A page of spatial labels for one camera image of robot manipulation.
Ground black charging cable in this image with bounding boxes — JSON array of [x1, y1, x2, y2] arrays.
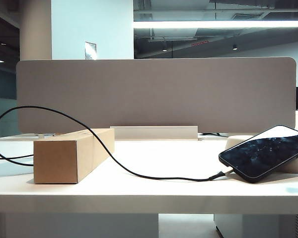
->
[[0, 106, 235, 182]]

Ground black smartphone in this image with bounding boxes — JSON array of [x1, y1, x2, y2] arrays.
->
[[218, 124, 298, 184]]

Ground grey fabric desk divider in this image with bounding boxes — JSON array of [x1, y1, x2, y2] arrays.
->
[[16, 57, 298, 134]]

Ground white round stand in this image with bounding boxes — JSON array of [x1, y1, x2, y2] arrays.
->
[[225, 135, 298, 174]]

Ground brown cardboard box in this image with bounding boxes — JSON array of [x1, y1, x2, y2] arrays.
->
[[33, 128, 116, 184]]

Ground long ceiling light strip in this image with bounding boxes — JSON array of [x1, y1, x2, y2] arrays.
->
[[133, 20, 298, 29]]

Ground framed wall poster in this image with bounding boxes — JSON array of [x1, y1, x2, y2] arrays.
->
[[84, 41, 97, 60]]

